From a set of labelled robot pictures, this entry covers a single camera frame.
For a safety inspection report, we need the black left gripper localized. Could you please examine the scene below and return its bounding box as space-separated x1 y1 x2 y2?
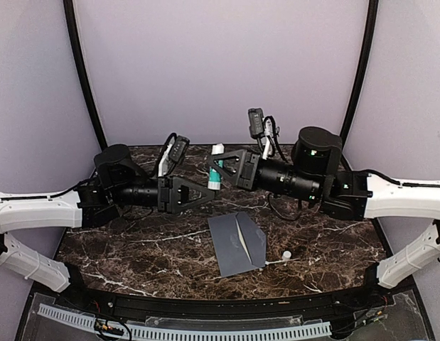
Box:
110 175 217 215

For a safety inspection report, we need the green white glue stick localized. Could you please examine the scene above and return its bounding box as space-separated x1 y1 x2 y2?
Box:
207 143 225 191

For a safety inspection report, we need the white letter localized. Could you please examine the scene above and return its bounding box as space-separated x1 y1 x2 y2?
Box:
235 219 252 262

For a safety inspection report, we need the blue-grey envelope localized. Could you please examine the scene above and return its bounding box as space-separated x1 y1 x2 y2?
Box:
208 212 267 277

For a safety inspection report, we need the white glue stick cap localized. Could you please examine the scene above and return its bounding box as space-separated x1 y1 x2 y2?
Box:
281 251 291 261

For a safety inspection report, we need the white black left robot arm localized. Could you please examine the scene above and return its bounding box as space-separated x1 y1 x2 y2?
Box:
0 142 215 310

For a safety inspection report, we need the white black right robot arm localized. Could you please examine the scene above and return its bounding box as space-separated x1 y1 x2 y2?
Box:
208 126 440 308

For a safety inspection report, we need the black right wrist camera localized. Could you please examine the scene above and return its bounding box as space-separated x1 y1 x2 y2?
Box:
247 108 264 139

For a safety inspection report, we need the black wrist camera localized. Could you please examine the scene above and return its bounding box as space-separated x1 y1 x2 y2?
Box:
247 108 264 139
168 136 190 164

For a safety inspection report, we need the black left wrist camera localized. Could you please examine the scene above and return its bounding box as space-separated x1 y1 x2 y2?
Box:
168 136 190 164

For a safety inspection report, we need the black front table rail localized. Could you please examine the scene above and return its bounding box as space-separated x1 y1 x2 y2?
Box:
57 287 392 321

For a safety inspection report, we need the white slotted cable duct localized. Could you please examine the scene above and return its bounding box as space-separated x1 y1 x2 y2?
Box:
38 304 332 341

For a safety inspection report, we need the black left frame post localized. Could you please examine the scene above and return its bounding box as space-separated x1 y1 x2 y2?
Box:
63 0 108 150

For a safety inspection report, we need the black frame post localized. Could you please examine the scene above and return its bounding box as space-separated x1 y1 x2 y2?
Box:
340 0 379 146
63 0 108 150

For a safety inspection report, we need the black right frame post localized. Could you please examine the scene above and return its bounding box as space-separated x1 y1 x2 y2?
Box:
340 0 379 146

